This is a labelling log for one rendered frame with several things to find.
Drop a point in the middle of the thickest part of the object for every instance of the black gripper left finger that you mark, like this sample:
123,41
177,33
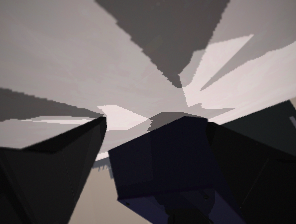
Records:
43,182

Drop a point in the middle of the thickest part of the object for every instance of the grey dish rack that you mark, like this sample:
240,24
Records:
102,163

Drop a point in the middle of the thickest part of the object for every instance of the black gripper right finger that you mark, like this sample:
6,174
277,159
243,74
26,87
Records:
261,177

